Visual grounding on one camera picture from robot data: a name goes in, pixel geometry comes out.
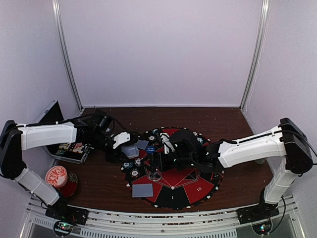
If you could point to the red black chips seat five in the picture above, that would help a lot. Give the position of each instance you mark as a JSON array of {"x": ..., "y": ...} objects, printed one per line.
[{"x": 151, "y": 137}]

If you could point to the card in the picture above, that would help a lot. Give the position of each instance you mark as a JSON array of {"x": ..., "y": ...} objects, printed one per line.
[
  {"x": 142, "y": 190},
  {"x": 142, "y": 144}
]

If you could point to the aluminium frame post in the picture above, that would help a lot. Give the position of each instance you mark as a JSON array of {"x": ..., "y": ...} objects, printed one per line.
[
  {"x": 65, "y": 54},
  {"x": 261, "y": 34}
]

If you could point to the dark red round lid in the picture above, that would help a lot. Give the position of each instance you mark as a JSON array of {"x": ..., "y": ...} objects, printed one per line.
[{"x": 70, "y": 186}]

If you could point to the front aluminium rail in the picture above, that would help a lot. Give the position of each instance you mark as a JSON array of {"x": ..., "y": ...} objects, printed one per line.
[{"x": 224, "y": 223}]

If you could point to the blue playing card deck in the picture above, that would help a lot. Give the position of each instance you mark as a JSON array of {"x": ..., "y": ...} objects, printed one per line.
[{"x": 131, "y": 151}]

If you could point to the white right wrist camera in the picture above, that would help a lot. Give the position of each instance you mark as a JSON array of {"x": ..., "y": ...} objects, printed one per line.
[{"x": 165, "y": 139}]

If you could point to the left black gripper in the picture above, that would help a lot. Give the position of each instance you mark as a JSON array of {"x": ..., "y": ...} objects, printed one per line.
[{"x": 114, "y": 155}]

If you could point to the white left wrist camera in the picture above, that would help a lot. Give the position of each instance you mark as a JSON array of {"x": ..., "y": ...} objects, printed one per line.
[{"x": 120, "y": 139}]

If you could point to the green chips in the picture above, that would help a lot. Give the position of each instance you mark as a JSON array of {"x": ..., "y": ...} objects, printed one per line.
[
  {"x": 200, "y": 140},
  {"x": 127, "y": 165},
  {"x": 156, "y": 131}
]

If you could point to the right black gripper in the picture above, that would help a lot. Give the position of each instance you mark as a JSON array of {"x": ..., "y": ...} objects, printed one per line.
[{"x": 161, "y": 157}]

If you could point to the triangular all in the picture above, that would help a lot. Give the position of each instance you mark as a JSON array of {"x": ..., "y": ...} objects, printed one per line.
[{"x": 217, "y": 175}]

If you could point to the patterned paper cup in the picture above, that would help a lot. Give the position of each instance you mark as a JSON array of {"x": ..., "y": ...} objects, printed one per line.
[{"x": 260, "y": 161}]

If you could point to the left aluminium frame post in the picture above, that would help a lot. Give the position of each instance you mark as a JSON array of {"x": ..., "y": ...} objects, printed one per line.
[{"x": 65, "y": 54}]

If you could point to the round red black poker mat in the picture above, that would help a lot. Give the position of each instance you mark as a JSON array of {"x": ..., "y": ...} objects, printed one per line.
[{"x": 178, "y": 189}]

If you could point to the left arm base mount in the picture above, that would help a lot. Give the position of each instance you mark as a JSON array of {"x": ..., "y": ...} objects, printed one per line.
[{"x": 62, "y": 211}]

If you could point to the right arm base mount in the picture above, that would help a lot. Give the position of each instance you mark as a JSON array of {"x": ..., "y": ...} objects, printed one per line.
[{"x": 253, "y": 214}]

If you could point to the white chips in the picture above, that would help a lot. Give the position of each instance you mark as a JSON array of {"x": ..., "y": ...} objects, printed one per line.
[{"x": 138, "y": 162}]

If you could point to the black gold card box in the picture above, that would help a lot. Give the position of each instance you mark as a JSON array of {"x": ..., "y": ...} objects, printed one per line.
[{"x": 65, "y": 146}]

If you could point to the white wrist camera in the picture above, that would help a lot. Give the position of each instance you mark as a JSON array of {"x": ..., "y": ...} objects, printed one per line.
[
  {"x": 120, "y": 139},
  {"x": 165, "y": 139}
]

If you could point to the red floral round tin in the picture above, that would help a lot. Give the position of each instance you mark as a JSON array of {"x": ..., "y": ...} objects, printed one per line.
[{"x": 57, "y": 176}]

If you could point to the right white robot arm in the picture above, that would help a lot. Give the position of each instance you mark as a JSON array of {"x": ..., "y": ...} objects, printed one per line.
[{"x": 285, "y": 140}]

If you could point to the aluminium poker case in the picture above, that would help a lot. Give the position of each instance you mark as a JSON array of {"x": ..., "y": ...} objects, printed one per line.
[{"x": 52, "y": 112}]

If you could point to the blue small blind button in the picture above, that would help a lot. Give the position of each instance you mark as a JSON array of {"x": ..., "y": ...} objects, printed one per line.
[{"x": 150, "y": 149}]

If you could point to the right aluminium frame post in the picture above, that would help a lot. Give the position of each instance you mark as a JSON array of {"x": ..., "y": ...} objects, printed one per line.
[{"x": 261, "y": 34}]

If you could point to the red gold card box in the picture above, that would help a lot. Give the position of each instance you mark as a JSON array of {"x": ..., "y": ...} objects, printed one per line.
[{"x": 78, "y": 148}]

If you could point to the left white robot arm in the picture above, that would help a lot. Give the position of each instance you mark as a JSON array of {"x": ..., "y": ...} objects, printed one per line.
[{"x": 98, "y": 129}]

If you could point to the red black chips seat three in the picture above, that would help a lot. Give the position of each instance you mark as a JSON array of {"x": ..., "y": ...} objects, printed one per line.
[{"x": 134, "y": 173}]

